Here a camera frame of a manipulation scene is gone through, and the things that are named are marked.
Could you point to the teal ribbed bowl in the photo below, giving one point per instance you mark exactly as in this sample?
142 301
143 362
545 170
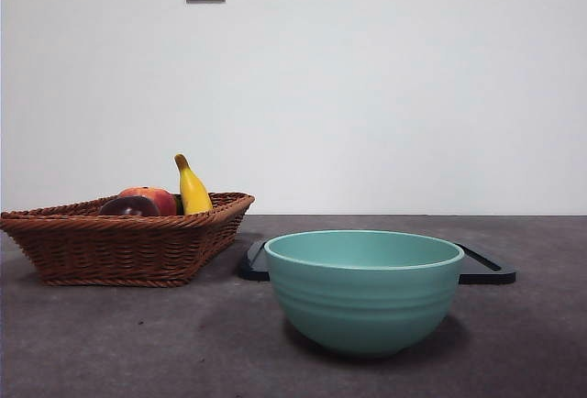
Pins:
367 297

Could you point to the dark red plum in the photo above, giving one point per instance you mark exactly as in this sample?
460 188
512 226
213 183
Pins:
128 207

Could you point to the yellow banana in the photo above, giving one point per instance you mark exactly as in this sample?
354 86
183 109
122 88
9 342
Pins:
195 191

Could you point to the red orange peach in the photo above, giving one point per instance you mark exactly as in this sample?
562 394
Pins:
162 201

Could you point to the brown wicker basket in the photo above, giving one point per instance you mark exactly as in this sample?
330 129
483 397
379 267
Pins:
114 251

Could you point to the dark rectangular tray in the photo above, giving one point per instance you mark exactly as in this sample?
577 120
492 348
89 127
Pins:
486 274

